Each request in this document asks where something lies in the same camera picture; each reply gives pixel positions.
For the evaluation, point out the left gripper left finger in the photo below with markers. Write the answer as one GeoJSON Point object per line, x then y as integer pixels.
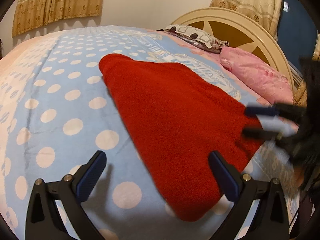
{"type": "Point", "coordinates": [43, 219]}

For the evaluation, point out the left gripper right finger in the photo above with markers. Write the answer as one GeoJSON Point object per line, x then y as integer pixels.
{"type": "Point", "coordinates": [270, 220]}

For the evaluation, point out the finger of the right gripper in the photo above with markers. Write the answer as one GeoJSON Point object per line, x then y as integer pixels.
{"type": "Point", "coordinates": [257, 110]}
{"type": "Point", "coordinates": [256, 133]}

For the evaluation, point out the red knitted sweater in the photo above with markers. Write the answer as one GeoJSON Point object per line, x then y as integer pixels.
{"type": "Point", "coordinates": [175, 119]}

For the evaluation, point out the pink quilted pillow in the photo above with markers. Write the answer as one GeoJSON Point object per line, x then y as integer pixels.
{"type": "Point", "coordinates": [257, 75]}

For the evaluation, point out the cream wooden headboard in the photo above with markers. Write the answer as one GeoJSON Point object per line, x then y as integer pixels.
{"type": "Point", "coordinates": [241, 32]}

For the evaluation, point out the black white patterned pillow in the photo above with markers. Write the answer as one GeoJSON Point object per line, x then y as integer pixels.
{"type": "Point", "coordinates": [197, 37]}

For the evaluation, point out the blue pink polka-dot bedspread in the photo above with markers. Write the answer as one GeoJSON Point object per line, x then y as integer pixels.
{"type": "Point", "coordinates": [56, 112]}

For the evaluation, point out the beige patterned curtain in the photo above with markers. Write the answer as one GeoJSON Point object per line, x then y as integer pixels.
{"type": "Point", "coordinates": [32, 14]}

